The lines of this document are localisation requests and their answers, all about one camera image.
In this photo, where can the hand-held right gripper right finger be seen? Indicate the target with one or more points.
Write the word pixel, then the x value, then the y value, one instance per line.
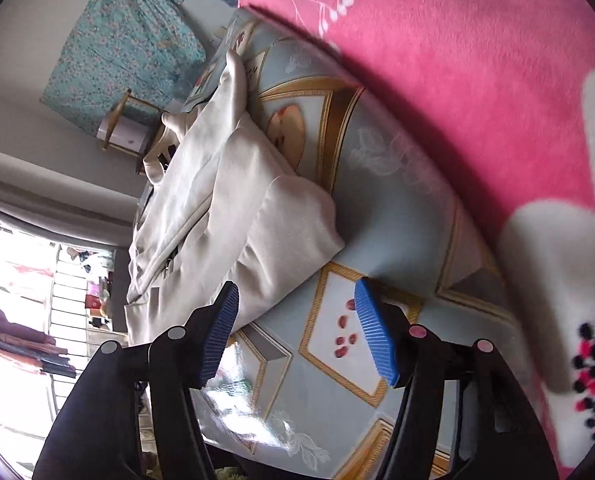
pixel 377 335

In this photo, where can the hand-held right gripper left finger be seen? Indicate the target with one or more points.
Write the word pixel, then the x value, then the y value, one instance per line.
pixel 220 335

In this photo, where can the beige zip jacket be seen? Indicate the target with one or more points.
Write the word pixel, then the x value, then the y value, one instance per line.
pixel 257 220

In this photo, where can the pile of windowsill clutter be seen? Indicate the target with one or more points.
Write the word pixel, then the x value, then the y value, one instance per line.
pixel 97 290

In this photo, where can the round table patterned tablecloth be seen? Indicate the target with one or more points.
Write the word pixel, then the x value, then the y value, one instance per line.
pixel 377 200

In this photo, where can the window security grille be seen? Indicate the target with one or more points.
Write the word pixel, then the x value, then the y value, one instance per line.
pixel 72 285

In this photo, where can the hanging laundry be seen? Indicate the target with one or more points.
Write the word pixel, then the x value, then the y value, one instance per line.
pixel 22 345

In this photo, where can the grey curtain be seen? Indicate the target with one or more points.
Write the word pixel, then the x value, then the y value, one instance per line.
pixel 52 210

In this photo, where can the wooden chair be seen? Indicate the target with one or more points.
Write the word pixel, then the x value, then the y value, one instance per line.
pixel 117 115

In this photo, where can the pink floral blanket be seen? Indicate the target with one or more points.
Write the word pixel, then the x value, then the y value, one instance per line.
pixel 452 85

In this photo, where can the teal floral wall cloth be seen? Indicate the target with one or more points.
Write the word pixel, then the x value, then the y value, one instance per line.
pixel 117 50

